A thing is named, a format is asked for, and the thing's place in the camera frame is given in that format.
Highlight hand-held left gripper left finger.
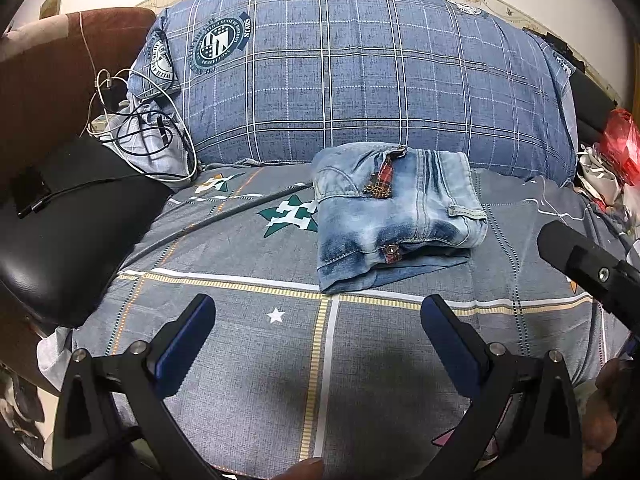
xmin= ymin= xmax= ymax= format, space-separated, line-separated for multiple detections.
xmin=50 ymin=293 xmax=221 ymax=480

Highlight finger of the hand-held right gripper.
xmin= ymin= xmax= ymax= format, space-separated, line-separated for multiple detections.
xmin=536 ymin=219 xmax=640 ymax=332

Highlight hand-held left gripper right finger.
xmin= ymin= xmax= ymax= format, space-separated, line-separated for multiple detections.
xmin=420 ymin=294 xmax=586 ymax=480

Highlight light blue denim pants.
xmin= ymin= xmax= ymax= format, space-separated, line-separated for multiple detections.
xmin=311 ymin=142 xmax=488 ymax=295

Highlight person's right hand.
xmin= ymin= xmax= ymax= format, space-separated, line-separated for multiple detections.
xmin=582 ymin=357 xmax=633 ymax=468

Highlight white crumpled cloth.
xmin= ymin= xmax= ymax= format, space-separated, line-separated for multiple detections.
xmin=574 ymin=142 xmax=632 ymax=213

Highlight grey patterned bed sheet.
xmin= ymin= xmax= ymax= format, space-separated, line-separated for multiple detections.
xmin=70 ymin=160 xmax=640 ymax=480

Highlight red plastic bag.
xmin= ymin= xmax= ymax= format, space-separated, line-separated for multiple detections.
xmin=597 ymin=107 xmax=640 ymax=188

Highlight white fabric scrap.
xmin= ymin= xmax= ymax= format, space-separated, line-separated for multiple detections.
xmin=36 ymin=326 xmax=83 ymax=393

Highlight thin black rod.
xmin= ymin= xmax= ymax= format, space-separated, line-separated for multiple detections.
xmin=122 ymin=185 xmax=317 ymax=267

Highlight black bag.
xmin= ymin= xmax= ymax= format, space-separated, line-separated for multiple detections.
xmin=522 ymin=25 xmax=623 ymax=148

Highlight black leather cushion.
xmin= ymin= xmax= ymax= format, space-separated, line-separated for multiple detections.
xmin=0 ymin=137 xmax=173 ymax=328

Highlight black phone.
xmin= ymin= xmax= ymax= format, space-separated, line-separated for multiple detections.
xmin=10 ymin=167 xmax=55 ymax=219

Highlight white power strip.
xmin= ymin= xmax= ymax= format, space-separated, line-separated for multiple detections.
xmin=86 ymin=114 xmax=117 ymax=141

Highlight blue plaid pillow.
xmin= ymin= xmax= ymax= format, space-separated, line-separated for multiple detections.
xmin=127 ymin=0 xmax=581 ymax=188

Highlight brown headboard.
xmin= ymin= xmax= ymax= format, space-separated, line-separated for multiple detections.
xmin=0 ymin=7 xmax=157 ymax=201

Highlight black charging cable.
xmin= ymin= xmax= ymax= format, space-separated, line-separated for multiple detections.
xmin=107 ymin=107 xmax=198 ymax=173

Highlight white charging cable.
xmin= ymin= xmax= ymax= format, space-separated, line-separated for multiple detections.
xmin=77 ymin=10 xmax=198 ymax=183

